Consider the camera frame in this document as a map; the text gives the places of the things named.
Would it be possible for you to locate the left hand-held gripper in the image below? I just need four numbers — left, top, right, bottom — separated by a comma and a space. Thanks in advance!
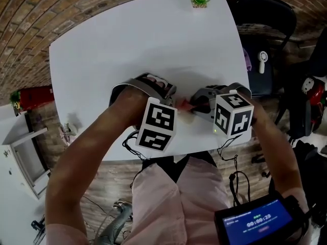
109, 72, 178, 153

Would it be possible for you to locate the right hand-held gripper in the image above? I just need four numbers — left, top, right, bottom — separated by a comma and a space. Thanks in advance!
191, 82, 255, 139

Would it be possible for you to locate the pink cloth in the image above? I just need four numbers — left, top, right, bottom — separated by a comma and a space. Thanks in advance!
177, 100, 199, 112

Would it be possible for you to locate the person's left forearm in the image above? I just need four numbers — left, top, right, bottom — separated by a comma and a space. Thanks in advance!
45, 88, 151, 229

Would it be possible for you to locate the person's right forearm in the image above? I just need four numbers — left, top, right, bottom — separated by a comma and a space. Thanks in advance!
251, 106, 302, 204

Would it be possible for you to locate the white handheld fan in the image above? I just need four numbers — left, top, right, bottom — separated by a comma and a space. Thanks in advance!
257, 51, 268, 74

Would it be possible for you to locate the person's left hand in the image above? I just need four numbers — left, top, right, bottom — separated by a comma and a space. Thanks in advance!
145, 76, 174, 89

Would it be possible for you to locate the purple cloth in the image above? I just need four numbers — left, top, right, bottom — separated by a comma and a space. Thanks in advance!
242, 47, 253, 71

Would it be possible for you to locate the person's pink clothing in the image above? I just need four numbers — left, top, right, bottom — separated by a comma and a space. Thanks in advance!
45, 154, 311, 245

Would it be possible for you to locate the pink potted plant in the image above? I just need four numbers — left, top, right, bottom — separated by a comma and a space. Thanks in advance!
60, 122, 77, 144

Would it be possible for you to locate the black folding chair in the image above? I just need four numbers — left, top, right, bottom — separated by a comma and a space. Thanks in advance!
231, 0, 297, 142

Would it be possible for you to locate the red white toy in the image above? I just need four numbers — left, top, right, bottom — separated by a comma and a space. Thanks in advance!
301, 76, 326, 127

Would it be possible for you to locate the black office chair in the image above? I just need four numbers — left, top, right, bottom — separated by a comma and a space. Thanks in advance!
275, 27, 327, 142

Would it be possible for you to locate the red box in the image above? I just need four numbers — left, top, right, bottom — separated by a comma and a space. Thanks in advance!
19, 85, 55, 111

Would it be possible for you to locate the black tablet blue screen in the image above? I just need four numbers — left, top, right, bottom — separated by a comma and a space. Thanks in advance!
214, 195, 305, 245

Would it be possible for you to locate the green yellow plant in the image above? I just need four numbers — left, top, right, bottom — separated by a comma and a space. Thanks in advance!
9, 90, 22, 116

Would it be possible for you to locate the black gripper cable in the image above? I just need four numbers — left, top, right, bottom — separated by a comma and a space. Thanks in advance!
217, 136, 238, 162
122, 131, 151, 160

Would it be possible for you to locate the black cable loop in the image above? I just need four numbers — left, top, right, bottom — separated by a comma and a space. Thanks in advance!
228, 171, 250, 206

